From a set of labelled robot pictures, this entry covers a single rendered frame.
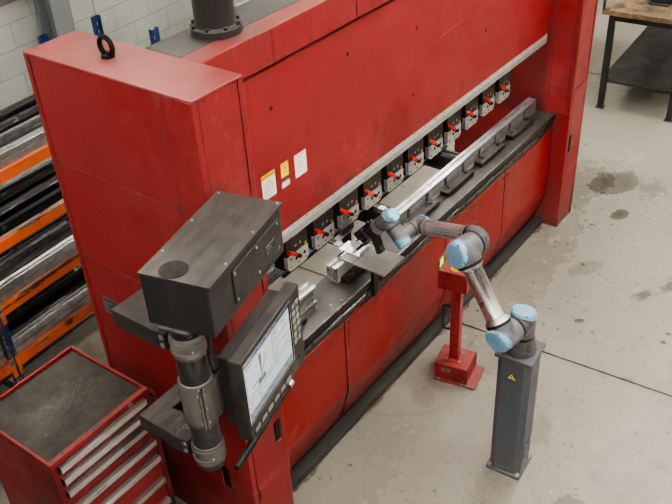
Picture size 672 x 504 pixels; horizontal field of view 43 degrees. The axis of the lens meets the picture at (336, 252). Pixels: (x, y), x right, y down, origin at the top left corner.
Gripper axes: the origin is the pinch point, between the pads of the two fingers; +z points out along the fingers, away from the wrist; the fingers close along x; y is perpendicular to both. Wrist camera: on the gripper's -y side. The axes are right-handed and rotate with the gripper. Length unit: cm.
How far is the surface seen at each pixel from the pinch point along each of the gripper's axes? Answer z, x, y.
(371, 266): -8.0, 7.6, -10.4
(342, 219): -16.5, 9.9, 15.6
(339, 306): 4.5, 28.6, -15.1
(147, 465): 39, 136, -12
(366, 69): -67, -14, 59
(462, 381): 47, -37, -95
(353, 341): 25.6, 19.8, -33.9
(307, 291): 5.1, 36.9, 0.3
